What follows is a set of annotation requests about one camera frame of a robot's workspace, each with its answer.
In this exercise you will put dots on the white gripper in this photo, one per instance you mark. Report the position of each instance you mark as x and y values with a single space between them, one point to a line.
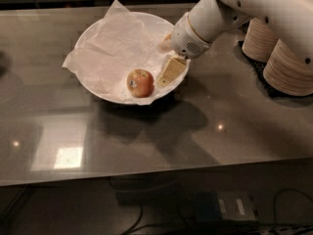
186 38

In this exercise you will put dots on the red yellow apple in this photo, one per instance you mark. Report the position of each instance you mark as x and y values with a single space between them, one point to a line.
140 83

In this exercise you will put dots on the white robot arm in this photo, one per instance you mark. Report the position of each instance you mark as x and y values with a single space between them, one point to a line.
290 20

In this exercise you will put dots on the white bowl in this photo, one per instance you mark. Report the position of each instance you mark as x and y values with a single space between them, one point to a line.
98 82

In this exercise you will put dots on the white crumpled paper sheet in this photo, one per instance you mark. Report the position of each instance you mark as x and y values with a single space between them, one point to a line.
117 49

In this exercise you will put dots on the black tray mat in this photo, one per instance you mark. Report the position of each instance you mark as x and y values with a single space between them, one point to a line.
258 68

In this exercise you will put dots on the rear stack of paper bowls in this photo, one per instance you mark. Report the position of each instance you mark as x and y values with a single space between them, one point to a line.
259 42

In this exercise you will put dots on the grey box under table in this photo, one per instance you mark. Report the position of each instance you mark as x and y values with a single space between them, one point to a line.
224 206

